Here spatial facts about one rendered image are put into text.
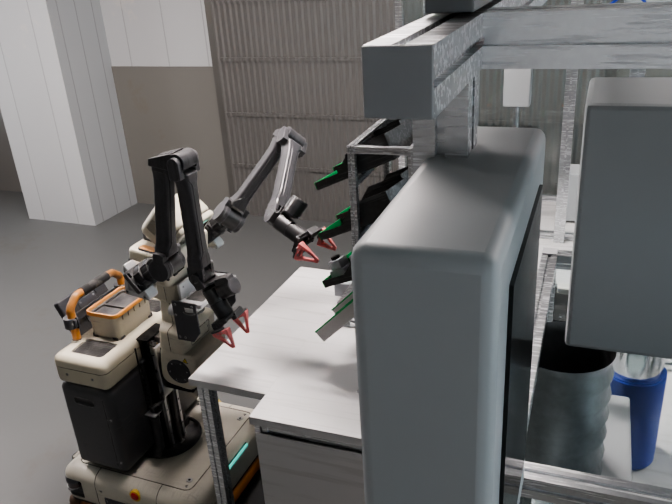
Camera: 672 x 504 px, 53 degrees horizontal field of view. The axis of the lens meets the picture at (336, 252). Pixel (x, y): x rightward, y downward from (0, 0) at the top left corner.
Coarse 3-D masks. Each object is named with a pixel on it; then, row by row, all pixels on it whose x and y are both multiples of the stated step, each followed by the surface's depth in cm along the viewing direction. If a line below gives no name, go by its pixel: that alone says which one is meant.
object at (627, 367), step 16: (560, 272) 141; (560, 288) 143; (560, 304) 144; (560, 320) 146; (624, 368) 145; (640, 368) 144; (656, 368) 142; (624, 384) 146; (640, 384) 145; (656, 384) 144; (640, 400) 147; (656, 400) 145; (640, 416) 148; (656, 416) 147; (640, 432) 150; (656, 432) 148; (640, 448) 151; (656, 448) 150; (640, 464) 153; (656, 464) 152; (640, 480) 155; (656, 480) 153
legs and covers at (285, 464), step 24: (264, 432) 210; (288, 432) 206; (264, 456) 213; (288, 456) 209; (312, 456) 206; (336, 456) 202; (360, 456) 199; (264, 480) 218; (288, 480) 214; (312, 480) 210; (336, 480) 206; (360, 480) 203
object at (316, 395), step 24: (312, 336) 249; (336, 336) 248; (312, 360) 234; (336, 360) 233; (288, 384) 222; (312, 384) 221; (336, 384) 220; (264, 408) 211; (288, 408) 210; (312, 408) 210; (336, 408) 209; (312, 432) 201; (336, 432) 199; (360, 432) 198
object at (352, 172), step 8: (384, 120) 207; (368, 128) 200; (376, 128) 200; (360, 136) 192; (368, 136) 194; (352, 144) 186; (352, 152) 184; (408, 152) 178; (352, 160) 185; (408, 160) 179; (352, 168) 186; (384, 168) 218; (408, 168) 180; (352, 176) 187; (384, 176) 219; (408, 176) 181; (352, 184) 188; (352, 192) 189; (352, 200) 190; (352, 208) 191; (352, 216) 192; (352, 224) 193; (352, 232) 194; (360, 232) 195; (352, 240) 195
